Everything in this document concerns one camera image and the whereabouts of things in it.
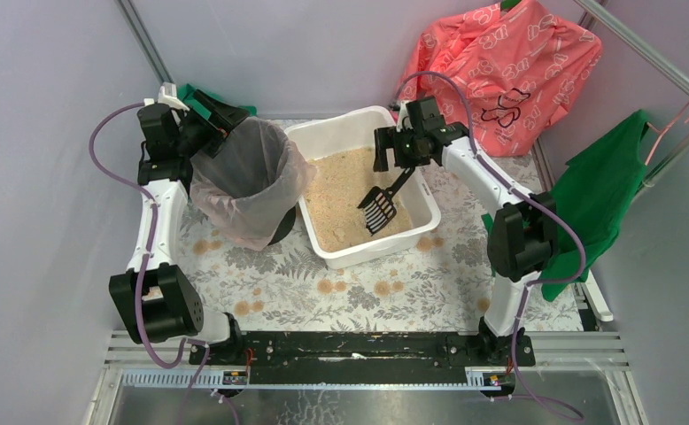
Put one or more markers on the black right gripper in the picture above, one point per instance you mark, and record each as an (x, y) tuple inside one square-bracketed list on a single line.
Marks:
[(398, 144)]

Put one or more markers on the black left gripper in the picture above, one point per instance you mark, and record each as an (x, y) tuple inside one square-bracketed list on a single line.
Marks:
[(221, 123)]

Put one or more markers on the black litter scoop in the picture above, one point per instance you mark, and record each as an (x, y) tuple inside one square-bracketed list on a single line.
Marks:
[(378, 206)]

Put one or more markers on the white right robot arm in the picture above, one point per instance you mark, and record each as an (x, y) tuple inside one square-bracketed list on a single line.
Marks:
[(522, 238)]

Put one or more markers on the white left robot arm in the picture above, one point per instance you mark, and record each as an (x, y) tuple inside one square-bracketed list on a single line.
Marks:
[(154, 297)]

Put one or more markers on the white litter box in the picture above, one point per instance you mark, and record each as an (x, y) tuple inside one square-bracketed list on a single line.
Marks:
[(342, 149)]

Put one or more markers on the beige cat litter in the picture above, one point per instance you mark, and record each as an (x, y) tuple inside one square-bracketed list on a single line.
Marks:
[(340, 183)]

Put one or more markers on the black trash bin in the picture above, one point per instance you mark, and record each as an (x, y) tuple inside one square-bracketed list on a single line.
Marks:
[(262, 176)]

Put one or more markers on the pink plastic bin liner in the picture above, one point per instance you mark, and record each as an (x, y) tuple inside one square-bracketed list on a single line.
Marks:
[(250, 187)]

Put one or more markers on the pink patterned garment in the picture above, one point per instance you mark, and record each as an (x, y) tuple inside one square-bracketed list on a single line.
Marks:
[(506, 74)]

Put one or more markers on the floral table mat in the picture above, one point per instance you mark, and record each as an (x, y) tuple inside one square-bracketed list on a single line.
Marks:
[(443, 283)]

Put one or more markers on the green shirt on right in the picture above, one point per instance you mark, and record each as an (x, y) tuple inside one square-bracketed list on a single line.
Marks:
[(596, 190)]

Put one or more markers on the metal clothes rack bar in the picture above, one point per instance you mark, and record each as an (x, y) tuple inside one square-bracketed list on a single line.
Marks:
[(660, 63)]

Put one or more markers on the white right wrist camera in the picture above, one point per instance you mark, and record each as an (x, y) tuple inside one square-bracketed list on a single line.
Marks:
[(403, 122)]

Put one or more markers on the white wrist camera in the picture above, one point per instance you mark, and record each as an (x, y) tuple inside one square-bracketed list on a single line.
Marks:
[(403, 122), (167, 95)]

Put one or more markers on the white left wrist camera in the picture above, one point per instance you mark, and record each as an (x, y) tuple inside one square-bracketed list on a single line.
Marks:
[(167, 95)]

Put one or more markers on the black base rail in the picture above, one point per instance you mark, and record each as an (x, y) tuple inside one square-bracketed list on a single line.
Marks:
[(366, 358)]

